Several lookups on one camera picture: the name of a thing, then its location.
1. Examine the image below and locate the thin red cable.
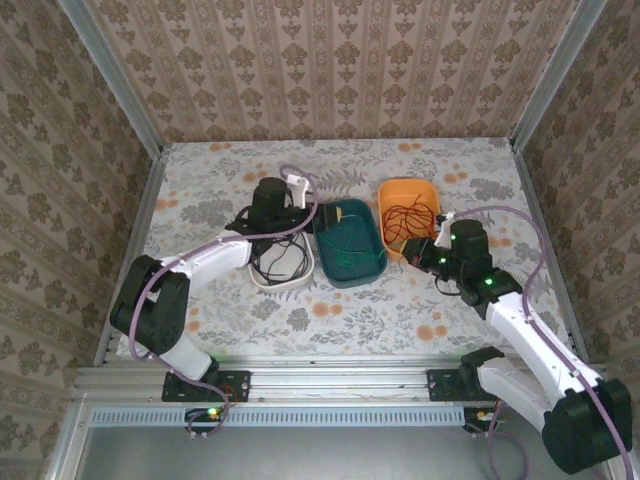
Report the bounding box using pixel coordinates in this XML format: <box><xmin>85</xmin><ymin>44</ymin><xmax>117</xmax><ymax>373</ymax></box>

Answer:
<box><xmin>381</xmin><ymin>194</ymin><xmax>437</xmax><ymax>247</ymax></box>

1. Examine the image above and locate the thin green cable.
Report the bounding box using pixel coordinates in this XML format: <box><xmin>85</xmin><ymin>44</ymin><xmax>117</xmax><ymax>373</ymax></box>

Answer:
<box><xmin>319</xmin><ymin>213</ymin><xmax>387</xmax><ymax>272</ymax></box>

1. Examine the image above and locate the thin black cable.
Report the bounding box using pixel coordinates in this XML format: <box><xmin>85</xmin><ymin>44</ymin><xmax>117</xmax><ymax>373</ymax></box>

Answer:
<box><xmin>248</xmin><ymin>230</ymin><xmax>312</xmax><ymax>290</ymax></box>

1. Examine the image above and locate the orange plastic tray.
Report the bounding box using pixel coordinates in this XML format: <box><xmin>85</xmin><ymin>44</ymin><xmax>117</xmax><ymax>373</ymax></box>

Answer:
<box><xmin>376</xmin><ymin>178</ymin><xmax>443</xmax><ymax>263</ymax></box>

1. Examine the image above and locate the teal plastic tray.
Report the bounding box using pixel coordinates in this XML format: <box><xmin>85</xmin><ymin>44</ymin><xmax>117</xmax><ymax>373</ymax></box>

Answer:
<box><xmin>311</xmin><ymin>197</ymin><xmax>391</xmax><ymax>290</ymax></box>

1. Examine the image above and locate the white plastic tray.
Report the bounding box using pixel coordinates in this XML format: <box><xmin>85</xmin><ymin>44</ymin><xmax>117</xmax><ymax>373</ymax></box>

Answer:
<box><xmin>246</xmin><ymin>228</ymin><xmax>317</xmax><ymax>292</ymax></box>

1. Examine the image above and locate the floral tablecloth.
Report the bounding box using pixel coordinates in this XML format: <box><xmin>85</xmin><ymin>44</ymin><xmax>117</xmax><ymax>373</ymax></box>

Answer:
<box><xmin>116</xmin><ymin>136</ymin><xmax>572</xmax><ymax>359</ymax></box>

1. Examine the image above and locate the small circuit board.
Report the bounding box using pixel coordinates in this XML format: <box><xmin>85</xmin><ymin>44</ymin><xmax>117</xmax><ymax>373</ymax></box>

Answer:
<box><xmin>185</xmin><ymin>406</ymin><xmax>227</xmax><ymax>427</ymax></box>
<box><xmin>464</xmin><ymin>405</ymin><xmax>502</xmax><ymax>433</ymax></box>

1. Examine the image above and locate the grey metal panel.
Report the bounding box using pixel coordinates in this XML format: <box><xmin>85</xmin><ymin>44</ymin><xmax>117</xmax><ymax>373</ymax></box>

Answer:
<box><xmin>48</xmin><ymin>399</ymin><xmax>551</xmax><ymax>480</ymax></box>

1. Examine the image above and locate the aluminium side rail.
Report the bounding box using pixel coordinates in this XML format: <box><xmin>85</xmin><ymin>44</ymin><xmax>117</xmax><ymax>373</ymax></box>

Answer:
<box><xmin>93</xmin><ymin>148</ymin><xmax>170</xmax><ymax>370</ymax></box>
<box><xmin>508</xmin><ymin>142</ymin><xmax>590</xmax><ymax>362</ymax></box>

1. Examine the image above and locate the aluminium front rail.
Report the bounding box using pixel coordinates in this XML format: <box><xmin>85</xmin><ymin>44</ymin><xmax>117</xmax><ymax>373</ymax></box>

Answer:
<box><xmin>73</xmin><ymin>355</ymin><xmax>609</xmax><ymax>404</ymax></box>

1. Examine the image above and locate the grey slotted cable duct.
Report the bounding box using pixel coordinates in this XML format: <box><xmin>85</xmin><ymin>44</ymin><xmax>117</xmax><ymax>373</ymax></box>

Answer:
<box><xmin>91</xmin><ymin>403</ymin><xmax>467</xmax><ymax>429</ymax></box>

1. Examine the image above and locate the aluminium frame post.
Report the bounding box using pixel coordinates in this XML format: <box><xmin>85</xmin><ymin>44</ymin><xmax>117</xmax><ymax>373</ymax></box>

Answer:
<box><xmin>508</xmin><ymin>0</ymin><xmax>607</xmax><ymax>152</ymax></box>
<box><xmin>56</xmin><ymin>0</ymin><xmax>167</xmax><ymax>157</ymax></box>

